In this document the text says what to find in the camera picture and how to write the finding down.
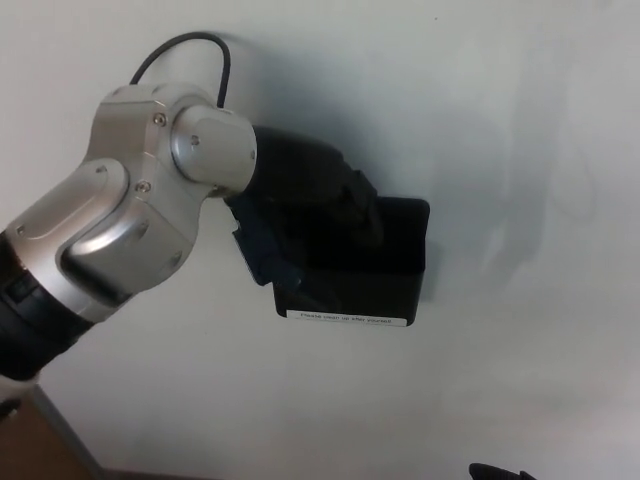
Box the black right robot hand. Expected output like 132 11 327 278
468 462 542 480

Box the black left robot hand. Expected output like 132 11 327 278
226 123 387 297

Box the black magnetic marker holder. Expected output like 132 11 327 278
272 196 432 330

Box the white whiteboard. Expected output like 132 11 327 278
0 0 640 480

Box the brown wooden panel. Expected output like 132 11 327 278
0 397 87 480

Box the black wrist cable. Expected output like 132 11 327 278
129 31 233 109

